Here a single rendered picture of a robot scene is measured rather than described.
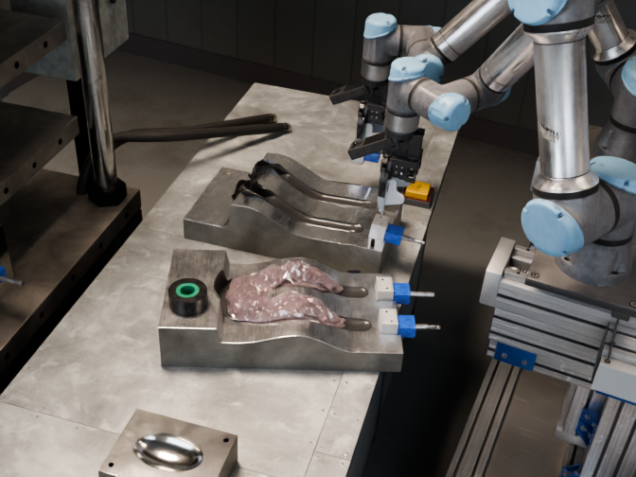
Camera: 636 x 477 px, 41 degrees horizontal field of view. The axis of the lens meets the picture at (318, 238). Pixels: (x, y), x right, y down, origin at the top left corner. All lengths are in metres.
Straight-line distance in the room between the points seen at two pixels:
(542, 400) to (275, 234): 1.05
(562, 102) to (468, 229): 2.18
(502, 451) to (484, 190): 1.70
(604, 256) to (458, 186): 2.24
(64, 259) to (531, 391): 1.42
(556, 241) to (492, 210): 2.24
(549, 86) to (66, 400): 1.08
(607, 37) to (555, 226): 0.74
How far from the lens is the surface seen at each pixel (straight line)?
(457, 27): 1.95
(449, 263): 3.43
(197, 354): 1.76
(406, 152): 1.87
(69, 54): 2.26
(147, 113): 4.39
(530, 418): 2.60
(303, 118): 2.66
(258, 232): 2.03
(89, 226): 2.23
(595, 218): 1.58
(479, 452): 2.45
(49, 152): 2.11
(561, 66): 1.48
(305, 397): 1.73
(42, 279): 2.08
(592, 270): 1.72
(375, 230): 1.99
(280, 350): 1.74
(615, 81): 2.16
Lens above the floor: 2.07
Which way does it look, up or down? 37 degrees down
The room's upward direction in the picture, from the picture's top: 4 degrees clockwise
